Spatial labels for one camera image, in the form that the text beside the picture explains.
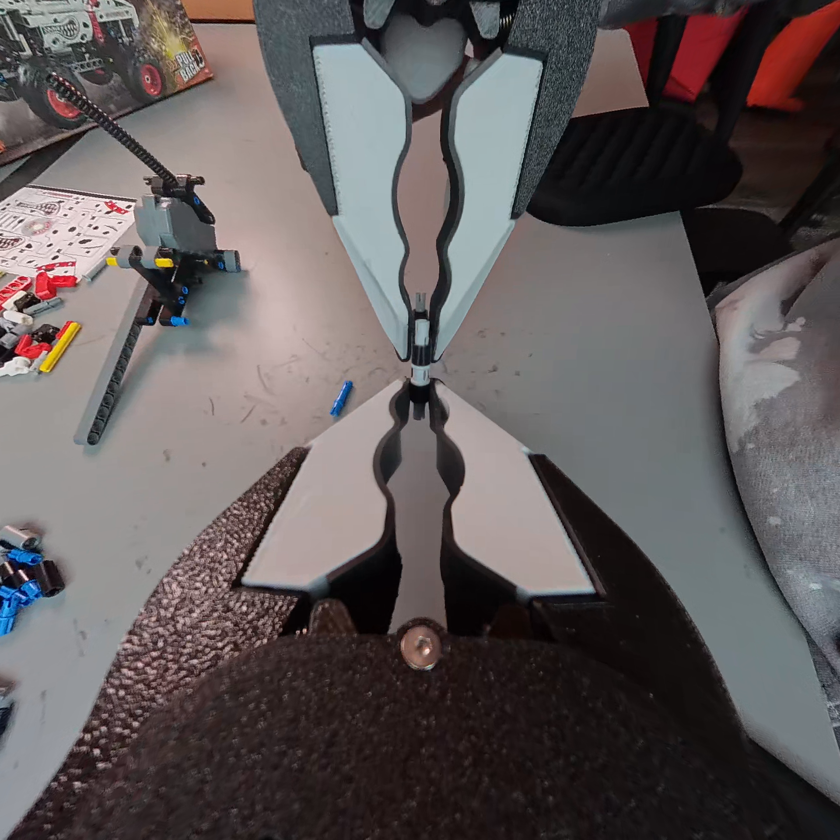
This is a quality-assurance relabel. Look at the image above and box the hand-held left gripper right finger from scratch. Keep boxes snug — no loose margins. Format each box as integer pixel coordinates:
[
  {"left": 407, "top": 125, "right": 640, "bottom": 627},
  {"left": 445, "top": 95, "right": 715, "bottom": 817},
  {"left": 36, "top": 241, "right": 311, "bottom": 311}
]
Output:
[{"left": 428, "top": 381, "right": 598, "bottom": 635}]

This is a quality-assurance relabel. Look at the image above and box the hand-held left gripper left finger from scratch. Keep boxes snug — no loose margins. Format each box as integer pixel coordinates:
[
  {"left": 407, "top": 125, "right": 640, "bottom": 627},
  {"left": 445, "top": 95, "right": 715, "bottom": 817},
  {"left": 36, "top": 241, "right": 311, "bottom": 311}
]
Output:
[{"left": 240, "top": 378, "right": 408, "bottom": 635}]

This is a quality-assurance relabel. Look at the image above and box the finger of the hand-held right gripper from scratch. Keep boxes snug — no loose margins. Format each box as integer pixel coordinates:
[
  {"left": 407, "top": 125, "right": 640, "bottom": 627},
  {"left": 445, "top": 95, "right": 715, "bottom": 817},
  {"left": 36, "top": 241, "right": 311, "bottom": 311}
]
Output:
[
  {"left": 427, "top": 46, "right": 547, "bottom": 363},
  {"left": 310, "top": 39, "right": 421, "bottom": 362}
]

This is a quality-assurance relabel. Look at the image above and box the black beam and axle assembly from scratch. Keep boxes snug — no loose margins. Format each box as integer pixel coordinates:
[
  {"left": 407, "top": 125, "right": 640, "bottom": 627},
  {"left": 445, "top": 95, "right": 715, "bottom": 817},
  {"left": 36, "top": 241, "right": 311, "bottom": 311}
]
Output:
[{"left": 408, "top": 290, "right": 435, "bottom": 421}]

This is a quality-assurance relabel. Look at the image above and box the grey desk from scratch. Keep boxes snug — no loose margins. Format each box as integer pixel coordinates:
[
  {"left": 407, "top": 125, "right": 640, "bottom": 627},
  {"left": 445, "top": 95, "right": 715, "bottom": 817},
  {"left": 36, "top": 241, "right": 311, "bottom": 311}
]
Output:
[{"left": 0, "top": 23, "right": 840, "bottom": 840}]

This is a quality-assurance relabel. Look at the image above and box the black mesh chair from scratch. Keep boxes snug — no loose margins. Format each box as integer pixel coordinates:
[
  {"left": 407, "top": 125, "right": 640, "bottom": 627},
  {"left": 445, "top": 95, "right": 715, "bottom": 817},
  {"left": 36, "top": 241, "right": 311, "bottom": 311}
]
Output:
[{"left": 528, "top": 105, "right": 746, "bottom": 228}]

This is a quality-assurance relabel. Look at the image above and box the printed toy box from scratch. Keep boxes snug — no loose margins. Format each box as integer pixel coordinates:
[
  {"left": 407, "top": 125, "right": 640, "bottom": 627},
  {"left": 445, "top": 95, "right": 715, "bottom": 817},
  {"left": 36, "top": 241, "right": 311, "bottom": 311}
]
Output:
[{"left": 0, "top": 0, "right": 215, "bottom": 166}]

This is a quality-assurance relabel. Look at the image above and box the partly built toy chassis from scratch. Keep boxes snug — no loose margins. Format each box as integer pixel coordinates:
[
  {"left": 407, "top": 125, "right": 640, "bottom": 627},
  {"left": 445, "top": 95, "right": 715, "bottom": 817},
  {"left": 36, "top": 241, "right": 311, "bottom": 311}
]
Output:
[{"left": 73, "top": 172, "right": 244, "bottom": 448}]

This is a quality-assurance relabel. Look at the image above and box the sticker sheet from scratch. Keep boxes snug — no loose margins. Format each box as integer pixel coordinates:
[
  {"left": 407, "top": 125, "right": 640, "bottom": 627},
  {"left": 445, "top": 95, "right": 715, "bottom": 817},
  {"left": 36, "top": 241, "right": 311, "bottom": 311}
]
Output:
[{"left": 0, "top": 185, "right": 139, "bottom": 284}]

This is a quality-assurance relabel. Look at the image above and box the pile of blue black pins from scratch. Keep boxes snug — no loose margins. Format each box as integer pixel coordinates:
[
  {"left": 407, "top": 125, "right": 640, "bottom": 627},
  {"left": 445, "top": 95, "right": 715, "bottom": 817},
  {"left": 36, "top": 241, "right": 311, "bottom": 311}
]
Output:
[{"left": 0, "top": 521, "right": 67, "bottom": 637}]

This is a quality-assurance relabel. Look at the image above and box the yellow technic beam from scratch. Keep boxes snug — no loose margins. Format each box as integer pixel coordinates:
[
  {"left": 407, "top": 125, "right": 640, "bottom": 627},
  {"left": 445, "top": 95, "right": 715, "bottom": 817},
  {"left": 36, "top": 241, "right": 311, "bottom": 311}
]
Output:
[{"left": 38, "top": 320, "right": 83, "bottom": 375}]

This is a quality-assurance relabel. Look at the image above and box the orange object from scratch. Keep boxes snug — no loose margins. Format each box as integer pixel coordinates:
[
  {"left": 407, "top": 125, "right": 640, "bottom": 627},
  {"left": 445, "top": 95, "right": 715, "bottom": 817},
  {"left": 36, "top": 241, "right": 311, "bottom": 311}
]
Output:
[{"left": 620, "top": 0, "right": 840, "bottom": 111}]

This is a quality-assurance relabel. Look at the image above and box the pile of red white parts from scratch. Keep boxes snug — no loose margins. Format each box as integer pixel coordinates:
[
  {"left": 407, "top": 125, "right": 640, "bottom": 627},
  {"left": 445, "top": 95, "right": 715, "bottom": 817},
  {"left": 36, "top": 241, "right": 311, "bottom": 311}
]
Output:
[{"left": 0, "top": 269, "right": 83, "bottom": 378}]

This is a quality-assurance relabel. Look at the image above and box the black toothed rip cord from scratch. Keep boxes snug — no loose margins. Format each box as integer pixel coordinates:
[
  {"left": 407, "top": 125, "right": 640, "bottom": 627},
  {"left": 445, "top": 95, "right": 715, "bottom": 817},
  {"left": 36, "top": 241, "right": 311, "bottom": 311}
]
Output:
[{"left": 47, "top": 72, "right": 181, "bottom": 185}]

